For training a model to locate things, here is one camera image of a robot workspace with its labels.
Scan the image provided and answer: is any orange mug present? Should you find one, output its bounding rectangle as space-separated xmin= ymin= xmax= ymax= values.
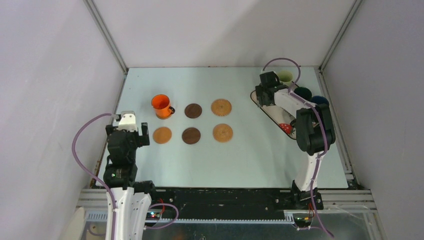
xmin=151 ymin=94 xmax=175 ymax=120

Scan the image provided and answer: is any dark wood coaster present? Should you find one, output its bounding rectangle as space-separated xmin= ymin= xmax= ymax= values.
xmin=181 ymin=127 xmax=201 ymax=145
xmin=184 ymin=103 xmax=203 ymax=119

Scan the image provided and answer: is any scalloped light wood coaster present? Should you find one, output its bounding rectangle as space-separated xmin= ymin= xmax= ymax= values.
xmin=210 ymin=98 xmax=232 ymax=117

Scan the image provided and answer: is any patterned light wood coaster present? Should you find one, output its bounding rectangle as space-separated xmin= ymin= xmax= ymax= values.
xmin=212 ymin=123 xmax=234 ymax=143

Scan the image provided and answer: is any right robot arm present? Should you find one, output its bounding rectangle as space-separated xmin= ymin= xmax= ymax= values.
xmin=250 ymin=71 xmax=336 ymax=209

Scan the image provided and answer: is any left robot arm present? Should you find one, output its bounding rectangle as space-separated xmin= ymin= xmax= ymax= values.
xmin=103 ymin=122 xmax=158 ymax=240

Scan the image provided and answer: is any light green mug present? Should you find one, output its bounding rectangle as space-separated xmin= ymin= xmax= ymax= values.
xmin=277 ymin=70 xmax=293 ymax=86

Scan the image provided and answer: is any wooden serving tray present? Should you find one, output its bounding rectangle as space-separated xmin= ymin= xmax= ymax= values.
xmin=250 ymin=81 xmax=330 ymax=141

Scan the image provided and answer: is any dark green mug back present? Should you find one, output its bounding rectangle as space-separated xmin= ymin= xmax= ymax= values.
xmin=294 ymin=86 xmax=313 ymax=101

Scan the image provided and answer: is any blue mug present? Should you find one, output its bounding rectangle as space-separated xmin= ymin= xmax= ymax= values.
xmin=310 ymin=95 xmax=330 ymax=106

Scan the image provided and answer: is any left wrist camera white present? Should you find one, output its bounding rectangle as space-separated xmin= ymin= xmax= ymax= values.
xmin=117 ymin=110 xmax=138 ymax=133

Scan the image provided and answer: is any aluminium frame rail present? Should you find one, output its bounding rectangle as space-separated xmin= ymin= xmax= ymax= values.
xmin=76 ymin=189 xmax=379 ymax=226

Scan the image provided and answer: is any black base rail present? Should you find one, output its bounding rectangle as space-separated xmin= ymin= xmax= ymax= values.
xmin=151 ymin=187 xmax=324 ymax=221

